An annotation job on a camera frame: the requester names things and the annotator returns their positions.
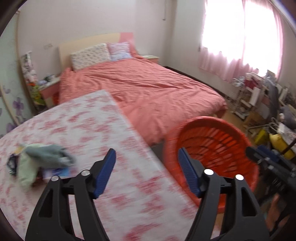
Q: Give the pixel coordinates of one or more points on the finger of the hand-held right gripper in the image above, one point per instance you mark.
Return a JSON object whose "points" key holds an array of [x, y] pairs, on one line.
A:
{"points": [[268, 153], [261, 160]]}

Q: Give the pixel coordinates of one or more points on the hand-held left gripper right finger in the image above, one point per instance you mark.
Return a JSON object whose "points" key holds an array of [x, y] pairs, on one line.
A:
{"points": [[188, 171]]}

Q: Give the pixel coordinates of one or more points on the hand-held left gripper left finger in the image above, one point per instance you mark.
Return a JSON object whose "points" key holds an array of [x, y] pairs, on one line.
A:
{"points": [[105, 173]]}

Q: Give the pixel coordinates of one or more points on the orange plastic laundry basket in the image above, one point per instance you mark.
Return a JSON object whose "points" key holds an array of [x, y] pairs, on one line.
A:
{"points": [[219, 143]]}

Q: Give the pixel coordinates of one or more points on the blue white packet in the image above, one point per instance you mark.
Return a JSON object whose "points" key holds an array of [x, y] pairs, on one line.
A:
{"points": [[56, 172]]}

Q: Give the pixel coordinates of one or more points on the grey cloth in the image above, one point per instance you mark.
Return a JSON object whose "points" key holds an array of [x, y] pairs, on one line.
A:
{"points": [[50, 154]]}

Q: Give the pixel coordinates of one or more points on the pale green bag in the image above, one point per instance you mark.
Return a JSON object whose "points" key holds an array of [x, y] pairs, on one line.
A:
{"points": [[26, 171]]}

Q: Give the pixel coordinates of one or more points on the dark blue wrapper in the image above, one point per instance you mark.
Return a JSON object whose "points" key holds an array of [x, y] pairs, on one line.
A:
{"points": [[12, 163]]}

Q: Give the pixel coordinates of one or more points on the yellow bag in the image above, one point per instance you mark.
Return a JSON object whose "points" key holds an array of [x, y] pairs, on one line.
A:
{"points": [[278, 144]]}

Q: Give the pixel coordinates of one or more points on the brown cardboard bag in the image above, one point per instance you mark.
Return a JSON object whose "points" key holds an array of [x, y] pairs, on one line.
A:
{"points": [[254, 119]]}

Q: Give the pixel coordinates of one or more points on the floral pink white tablecloth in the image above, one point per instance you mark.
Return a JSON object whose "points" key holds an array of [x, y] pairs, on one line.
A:
{"points": [[92, 129]]}

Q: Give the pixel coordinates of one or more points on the grey office chair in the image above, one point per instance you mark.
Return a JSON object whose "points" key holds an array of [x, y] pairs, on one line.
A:
{"points": [[272, 97]]}

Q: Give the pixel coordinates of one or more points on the salmon pink bed duvet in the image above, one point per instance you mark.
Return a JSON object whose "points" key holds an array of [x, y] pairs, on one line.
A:
{"points": [[150, 92]]}

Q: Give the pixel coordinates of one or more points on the pink white nightstand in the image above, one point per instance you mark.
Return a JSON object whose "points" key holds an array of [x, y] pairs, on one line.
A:
{"points": [[49, 92], [150, 59]]}

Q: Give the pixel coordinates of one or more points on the pink sheer curtain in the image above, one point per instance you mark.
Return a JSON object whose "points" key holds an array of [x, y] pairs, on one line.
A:
{"points": [[219, 62]]}

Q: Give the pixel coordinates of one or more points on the white floral pillow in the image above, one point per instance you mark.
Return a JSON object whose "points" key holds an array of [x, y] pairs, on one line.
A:
{"points": [[91, 56]]}

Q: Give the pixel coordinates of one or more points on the clear tube of plush toys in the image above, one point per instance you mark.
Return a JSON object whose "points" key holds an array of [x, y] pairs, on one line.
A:
{"points": [[31, 76]]}

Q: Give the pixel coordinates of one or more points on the pink striped pillow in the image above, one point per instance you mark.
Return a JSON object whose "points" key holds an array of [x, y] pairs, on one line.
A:
{"points": [[119, 51]]}

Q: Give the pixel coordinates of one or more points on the flower print sliding wardrobe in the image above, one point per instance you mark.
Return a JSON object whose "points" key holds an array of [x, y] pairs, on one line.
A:
{"points": [[11, 81]]}

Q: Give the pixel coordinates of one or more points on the beige and pink headboard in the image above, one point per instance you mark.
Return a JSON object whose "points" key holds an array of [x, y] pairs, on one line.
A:
{"points": [[81, 44]]}

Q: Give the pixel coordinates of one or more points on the white metal tube frame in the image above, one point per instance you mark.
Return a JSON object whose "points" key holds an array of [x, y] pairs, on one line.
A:
{"points": [[254, 128]]}

